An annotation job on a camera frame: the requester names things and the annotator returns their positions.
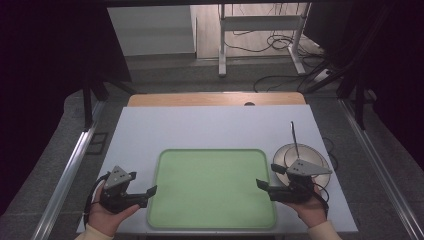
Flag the white power strip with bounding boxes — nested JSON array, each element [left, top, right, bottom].
[[312, 68, 335, 83]]

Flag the person's left hand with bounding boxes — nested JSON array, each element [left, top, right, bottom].
[[86, 183, 141, 238]]

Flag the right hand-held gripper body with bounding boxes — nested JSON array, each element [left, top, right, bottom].
[[267, 158, 334, 205]]

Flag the black floor cables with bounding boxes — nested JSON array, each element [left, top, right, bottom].
[[222, 30, 332, 94]]

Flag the hand-held gripper cable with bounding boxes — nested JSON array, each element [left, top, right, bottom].
[[82, 172, 112, 228], [312, 181, 331, 218]]

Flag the white desk frame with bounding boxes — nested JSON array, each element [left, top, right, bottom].
[[217, 2, 312, 78]]

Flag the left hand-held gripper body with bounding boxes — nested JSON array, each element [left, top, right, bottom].
[[99, 165, 149, 215]]

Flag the wooden table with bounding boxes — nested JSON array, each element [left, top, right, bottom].
[[127, 92, 307, 108]]

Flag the black metal stand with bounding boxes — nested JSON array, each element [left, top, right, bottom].
[[303, 59, 368, 132], [81, 75, 138, 130]]

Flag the left hand-held gripper cable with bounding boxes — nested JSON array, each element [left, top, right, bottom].
[[82, 172, 112, 228]]

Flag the dark curtain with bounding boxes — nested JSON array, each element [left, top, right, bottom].
[[302, 0, 424, 172], [0, 0, 132, 216]]

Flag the thin black cable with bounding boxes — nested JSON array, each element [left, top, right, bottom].
[[321, 136, 340, 173]]

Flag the right hand-held gripper cable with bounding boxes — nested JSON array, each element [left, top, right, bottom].
[[312, 181, 331, 218]]

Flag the beige round plate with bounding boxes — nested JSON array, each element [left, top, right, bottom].
[[272, 143, 332, 192]]

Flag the aluminium rail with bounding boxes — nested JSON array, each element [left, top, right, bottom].
[[31, 99, 108, 240], [337, 97, 424, 240]]

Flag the person's right hand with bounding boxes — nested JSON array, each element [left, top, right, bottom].
[[283, 185, 330, 230]]

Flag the white table board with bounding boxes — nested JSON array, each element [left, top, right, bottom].
[[76, 104, 359, 235]]

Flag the metal utensil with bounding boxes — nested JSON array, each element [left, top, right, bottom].
[[290, 120, 301, 161]]

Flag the green tray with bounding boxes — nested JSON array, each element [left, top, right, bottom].
[[146, 148, 278, 231]]

